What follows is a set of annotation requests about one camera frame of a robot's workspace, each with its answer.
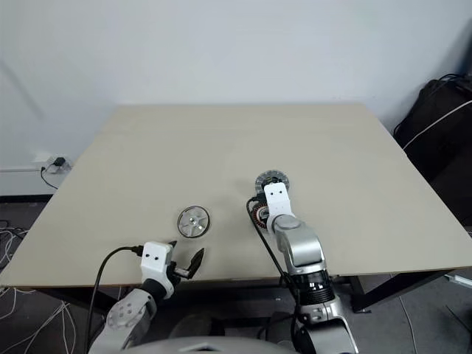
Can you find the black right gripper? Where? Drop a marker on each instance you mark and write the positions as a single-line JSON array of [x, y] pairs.
[[259, 192]]

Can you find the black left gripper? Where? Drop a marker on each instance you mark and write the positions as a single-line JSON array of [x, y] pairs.
[[177, 273]]

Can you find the silver notched motor lid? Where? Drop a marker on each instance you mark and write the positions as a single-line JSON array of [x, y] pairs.
[[260, 178]]

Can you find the silver spoked rotor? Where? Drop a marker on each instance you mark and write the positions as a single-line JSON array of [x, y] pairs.
[[194, 222]]

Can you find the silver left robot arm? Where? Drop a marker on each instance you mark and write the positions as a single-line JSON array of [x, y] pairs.
[[125, 313]]

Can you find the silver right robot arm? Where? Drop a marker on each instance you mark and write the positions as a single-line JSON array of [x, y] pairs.
[[302, 247]]

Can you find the grey robot torso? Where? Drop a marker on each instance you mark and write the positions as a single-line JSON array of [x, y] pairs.
[[206, 344]]

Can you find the black power adapter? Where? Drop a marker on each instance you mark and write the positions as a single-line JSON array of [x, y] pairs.
[[59, 161]]

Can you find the black bag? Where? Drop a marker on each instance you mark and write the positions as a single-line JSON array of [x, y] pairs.
[[435, 155]]

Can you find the white plastic strip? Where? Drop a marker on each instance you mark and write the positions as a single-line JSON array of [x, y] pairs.
[[459, 279]]

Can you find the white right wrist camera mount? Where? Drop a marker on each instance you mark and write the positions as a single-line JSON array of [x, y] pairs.
[[276, 201]]

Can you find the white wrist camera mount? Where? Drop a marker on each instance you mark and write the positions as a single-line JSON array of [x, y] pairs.
[[276, 201], [155, 258]]

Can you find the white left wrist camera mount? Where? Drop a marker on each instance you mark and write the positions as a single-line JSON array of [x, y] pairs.
[[155, 258]]

